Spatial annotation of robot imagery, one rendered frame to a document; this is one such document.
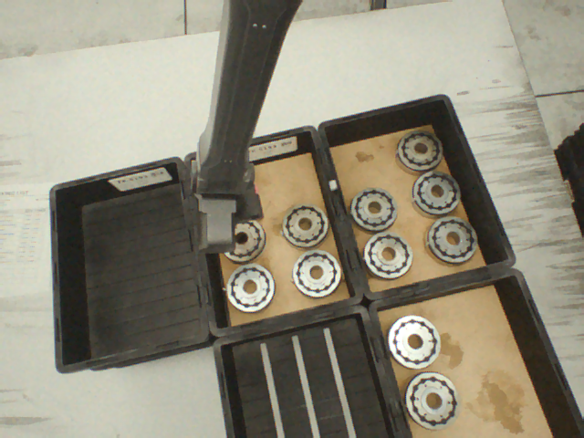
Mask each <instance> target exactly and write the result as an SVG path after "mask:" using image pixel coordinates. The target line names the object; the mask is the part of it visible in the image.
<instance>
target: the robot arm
mask: <svg viewBox="0 0 584 438"><path fill-rule="evenodd" d="M303 1H304V0H224V8H223V14H222V21H221V28H220V35H219V42H218V49H217V56H216V63H215V71H214V83H213V90H212V97H211V104H210V111H209V118H208V121H207V125H206V126H205V129H204V131H203V132H202V134H201V135H200V137H199V142H197V151H196V161H192V162H191V173H190V175H191V193H194V195H195V196H196V198H197V199H198V204H199V213H198V214H197V219H198V252H200V253H205V254H222V253H229V252H234V250H235V224H243V223H247V222H251V221H258V220H262V219H264V212H263V208H262V204H261V199H260V194H259V191H258V186H257V185H256V184H254V180H255V167H254V164H253V163H249V147H250V143H251V140H252V138H253V135H254V132H255V129H256V125H257V123H258V120H259V117H260V114H261V111H262V108H263V106H264V103H265V100H266V94H267V92H268V89H269V86H270V83H271V80H272V77H273V75H274V72H275V70H276V65H277V62H278V60H279V57H280V54H281V51H282V48H283V45H284V39H285V37H286V34H287V31H288V28H289V26H290V24H291V22H292V19H293V18H294V16H295V14H296V13H297V10H298V9H299V7H300V6H301V4H302V2H303Z"/></svg>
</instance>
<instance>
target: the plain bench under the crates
mask: <svg viewBox="0 0 584 438"><path fill-rule="evenodd" d="M508 18H509V16H508V13H507V11H506V7H505V4H504V1H503V0H451V1H443V2H437V3H430V4H422V5H409V6H402V7H394V8H389V9H381V10H374V11H368V12H360V13H353V14H346V15H339V16H325V17H312V18H305V19H298V20H292V22H291V24H290V26H289V28H288V31H287V34H286V37H285V39H284V45H283V48H282V51H281V54H280V57H279V60H278V62H277V65H276V70H275V72H274V75H273V77H272V80H271V83H270V86H269V89H268V92H267V94H266V100H265V103H264V106H263V108H262V111H261V114H260V117H259V120H258V123H257V125H256V127H255V132H254V135H253V138H254V137H258V136H262V135H266V134H270V133H274V132H278V131H282V130H288V129H292V128H295V127H300V126H315V127H316V128H317V129H318V125H319V124H320V123H322V122H324V121H327V120H334V119H337V118H342V117H346V116H349V115H353V114H358V113H362V112H365V111H369V110H376V109H380V108H384V107H389V106H391V105H395V104H399V103H403V102H407V101H411V100H415V99H422V98H426V97H430V96H434V95H438V94H444V95H446V96H448V97H449V98H450V100H451V102H452V104H453V106H454V110H455V112H456V115H457V117H458V120H459V121H460V122H461V125H462V127H463V130H464V133H465V136H466V138H467V140H468V142H469V145H470V147H471V149H472V152H473V154H474V157H475V159H476V162H477V164H478V167H479V169H480V170H481V173H482V174H483V177H484V179H485V183H486V185H487V188H488V190H489V192H490V194H491V199H492V201H493V203H494V206H495V209H496V211H497V214H498V216H499V218H500V220H501V222H502V225H503V227H504V228H505V231H506V235H507V237H508V239H509V242H510V244H511V246H512V248H513V250H514V253H515V255H516V264H515V265H514V266H511V267H514V268H517V269H519V270H520V271H521V272H522V273H523V274H524V276H525V279H526V281H527V284H528V286H529V289H530V291H531V294H532V296H533V298H534V300H535V302H536V305H537V310H538V312H539V315H540V317H541V318H542V321H543V323H544V326H545V328H546V330H547V333H548V336H549V338H550V340H551V343H552V345H553V348H554V350H555V352H556V354H557V355H558V359H559V362H560V364H561V366H562V369H563V371H564V373H565V375H566V377H567V380H568V384H569V386H570V388H571V390H572V392H573V395H574V397H575V399H576V401H577V403H578V406H579V409H580V411H581V413H582V416H583V418H584V240H583V237H582V234H581V232H580V229H579V224H578V221H577V218H576V216H575V214H574V212H573V209H572V206H571V203H570V200H569V198H568V193H567V190H566V187H565V184H564V182H563V179H562V176H561V173H560V170H559V167H558V164H557V161H556V158H555V155H554V152H553V151H552V148H551V142H550V139H549V137H548V132H547V129H546V126H545V123H544V121H543V118H542V115H541V113H540V110H539V107H538V105H537V100H536V97H535V94H534V91H533V89H532V86H531V83H530V81H529V78H528V75H527V71H526V68H525V65H524V62H523V59H522V57H521V55H520V52H519V49H518V46H517V43H516V39H515V36H514V33H513V30H512V27H511V25H510V22H509V19H508ZM219 35H220V30H215V31H209V32H202V33H194V34H188V35H181V36H167V37H161V38H154V39H146V40H140V41H132V42H126V43H119V44H112V45H105V46H98V47H84V48H78V49H71V50H64V51H57V52H50V53H43V54H35V55H30V56H22V57H9V58H2V59H0V185H10V184H27V183H63V182H67V181H71V180H75V179H79V178H83V177H87V176H90V175H94V174H98V173H102V172H113V171H117V170H121V169H125V168H129V167H132V166H136V165H140V164H144V163H147V162H155V161H158V160H162V159H167V158H171V157H175V156H176V157H180V158H182V161H183V158H184V156H185V155H186V154H188V153H190V152H193V151H197V142H199V137H200V135H201V134H202V132H203V131H204V129H205V126H206V125H207V121H208V118H209V111H210V104H211V97H212V90H213V83H214V71H215V63H216V56H217V49H218V42H219ZM0 438H226V431H225V426H224V415H223V409H222V403H221V398H220V392H219V386H218V379H217V374H216V367H215V362H214V352H213V347H210V348H206V349H198V350H195V351H191V352H188V353H184V354H181V355H172V356H169V357H165V358H161V359H157V360H150V361H146V362H143V363H140V364H135V365H131V366H128V367H124V368H120V369H116V368H112V369H107V370H100V371H93V370H83V371H79V372H75V373H69V374H60V373H58V372H57V369H56V356H55V331H54V318H53V303H52V278H51V257H50V284H49V291H47V292H41V293H35V294H28V295H21V296H14V297H3V298H0Z"/></svg>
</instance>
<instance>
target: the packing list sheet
mask: <svg viewBox="0 0 584 438"><path fill-rule="evenodd" d="M54 184H57V182H43V183H27V184H10V185H0V298H3V297H14V296H21V295H28V294H35V293H41V292H47V291H49V284H50V257H51V253H50V226H49V200H48V192H49V189H50V188H51V187H52V186H53V185H54Z"/></svg>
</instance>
